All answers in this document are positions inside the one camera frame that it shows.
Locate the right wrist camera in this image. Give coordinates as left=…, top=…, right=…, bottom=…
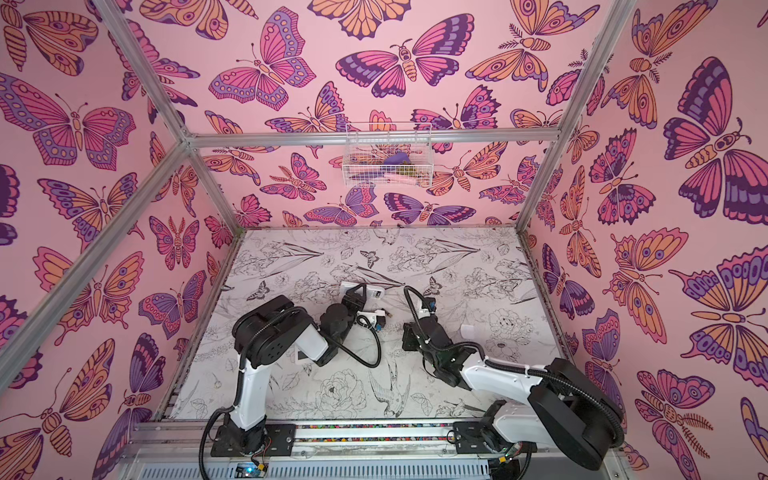
left=417, top=297, right=437, bottom=319

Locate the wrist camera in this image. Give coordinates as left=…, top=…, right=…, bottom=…
left=356, top=309, right=388, bottom=332
left=417, top=297, right=437, bottom=319

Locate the small green circuit board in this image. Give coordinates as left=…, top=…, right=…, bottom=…
left=234, top=463, right=267, bottom=479

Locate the white wire basket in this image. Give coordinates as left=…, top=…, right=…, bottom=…
left=340, top=122, right=435, bottom=189

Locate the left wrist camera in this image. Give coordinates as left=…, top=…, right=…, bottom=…
left=356, top=309, right=388, bottom=332

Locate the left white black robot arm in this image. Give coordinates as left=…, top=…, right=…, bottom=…
left=197, top=283, right=388, bottom=479

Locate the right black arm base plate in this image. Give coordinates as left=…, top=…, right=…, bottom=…
left=452, top=419, right=540, bottom=456

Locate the white AC remote control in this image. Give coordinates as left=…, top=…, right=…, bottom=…
left=340, top=281, right=386, bottom=300

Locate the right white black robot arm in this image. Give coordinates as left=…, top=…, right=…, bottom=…
left=403, top=286, right=625, bottom=471

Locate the aluminium front rail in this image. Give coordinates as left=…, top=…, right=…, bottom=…
left=119, top=416, right=625, bottom=480

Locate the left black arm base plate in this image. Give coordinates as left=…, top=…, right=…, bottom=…
left=210, top=423, right=297, bottom=457

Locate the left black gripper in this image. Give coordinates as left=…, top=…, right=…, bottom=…
left=333, top=283, right=366, bottom=349

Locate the white battery cover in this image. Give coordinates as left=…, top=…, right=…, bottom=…
left=460, top=324, right=476, bottom=341

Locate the purple item in basket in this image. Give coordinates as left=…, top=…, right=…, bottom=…
left=381, top=151, right=411, bottom=171

